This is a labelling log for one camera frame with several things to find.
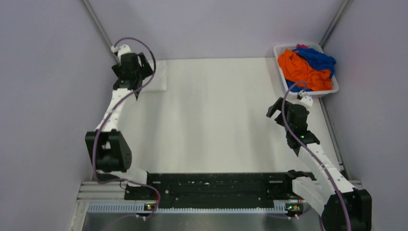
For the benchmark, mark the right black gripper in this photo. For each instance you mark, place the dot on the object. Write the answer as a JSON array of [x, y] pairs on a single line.
[[277, 105]]

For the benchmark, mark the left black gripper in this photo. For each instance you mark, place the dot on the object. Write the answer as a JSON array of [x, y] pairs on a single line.
[[145, 69]]

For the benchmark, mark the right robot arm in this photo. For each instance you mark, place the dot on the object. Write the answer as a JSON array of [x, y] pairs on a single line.
[[341, 206]]

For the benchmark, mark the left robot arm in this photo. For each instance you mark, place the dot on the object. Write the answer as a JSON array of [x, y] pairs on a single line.
[[109, 152]]

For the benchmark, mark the orange t-shirt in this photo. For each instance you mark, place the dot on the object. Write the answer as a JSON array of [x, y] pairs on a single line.
[[296, 68]]

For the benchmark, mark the blue t-shirt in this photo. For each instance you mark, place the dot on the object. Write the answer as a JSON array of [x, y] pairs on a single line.
[[317, 60]]

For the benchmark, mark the pink t-shirt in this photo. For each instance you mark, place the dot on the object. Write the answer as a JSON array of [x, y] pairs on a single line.
[[301, 46]]

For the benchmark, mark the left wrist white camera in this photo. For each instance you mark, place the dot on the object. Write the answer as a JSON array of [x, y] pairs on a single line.
[[119, 51]]

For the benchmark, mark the wrist white camera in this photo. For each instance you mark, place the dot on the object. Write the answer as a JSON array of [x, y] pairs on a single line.
[[304, 99], [119, 51]]

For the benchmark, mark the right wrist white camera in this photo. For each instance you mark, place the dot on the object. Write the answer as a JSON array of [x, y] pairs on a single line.
[[304, 99]]

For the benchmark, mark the left corner metal post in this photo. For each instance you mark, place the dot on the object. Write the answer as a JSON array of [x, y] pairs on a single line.
[[99, 28]]

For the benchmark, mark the corner metal post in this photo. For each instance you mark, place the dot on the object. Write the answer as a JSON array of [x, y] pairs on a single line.
[[345, 4], [99, 28]]

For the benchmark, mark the right corner metal post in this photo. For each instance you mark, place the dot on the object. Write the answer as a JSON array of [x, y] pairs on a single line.
[[345, 4]]

